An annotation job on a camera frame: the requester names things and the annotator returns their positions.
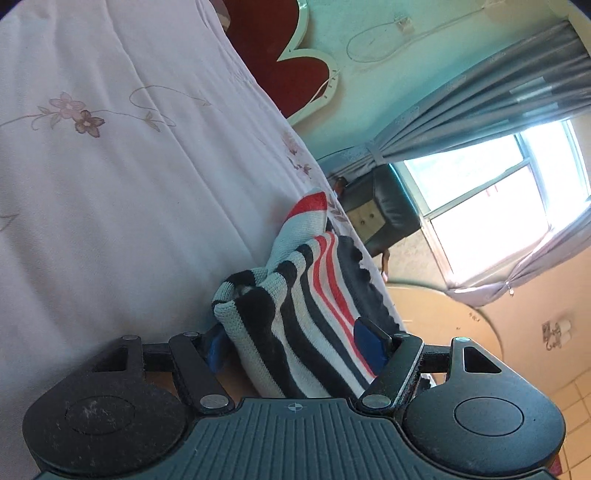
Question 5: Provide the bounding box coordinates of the twin-shade wall lamp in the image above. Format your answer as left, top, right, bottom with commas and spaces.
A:
541, 316, 578, 352

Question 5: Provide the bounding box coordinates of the round beige table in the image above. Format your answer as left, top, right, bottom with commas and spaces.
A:
385, 277, 506, 365

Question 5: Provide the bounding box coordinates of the short tied grey curtain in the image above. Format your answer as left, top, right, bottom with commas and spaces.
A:
445, 194, 591, 308

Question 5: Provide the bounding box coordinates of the black leather armchair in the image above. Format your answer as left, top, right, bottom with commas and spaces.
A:
335, 164, 422, 278

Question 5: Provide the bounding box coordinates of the bright sliding window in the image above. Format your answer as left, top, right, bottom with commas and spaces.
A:
402, 117, 591, 287

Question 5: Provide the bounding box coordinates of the striped knit sweater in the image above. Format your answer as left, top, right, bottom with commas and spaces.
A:
211, 187, 407, 398

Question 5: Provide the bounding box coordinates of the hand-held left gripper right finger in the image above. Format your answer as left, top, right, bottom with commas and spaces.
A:
353, 318, 518, 412

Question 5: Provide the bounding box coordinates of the floral bed sheet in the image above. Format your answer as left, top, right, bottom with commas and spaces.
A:
0, 0, 407, 480

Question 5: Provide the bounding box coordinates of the red heart-shaped headboard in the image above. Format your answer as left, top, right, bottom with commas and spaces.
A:
217, 0, 341, 125

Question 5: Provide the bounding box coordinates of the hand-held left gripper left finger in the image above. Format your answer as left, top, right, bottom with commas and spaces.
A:
69, 330, 235, 414

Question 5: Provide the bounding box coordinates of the long grey curtain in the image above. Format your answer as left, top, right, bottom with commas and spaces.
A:
318, 18, 591, 178

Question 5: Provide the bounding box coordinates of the white hanging cable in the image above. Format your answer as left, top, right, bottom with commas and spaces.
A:
318, 0, 490, 100

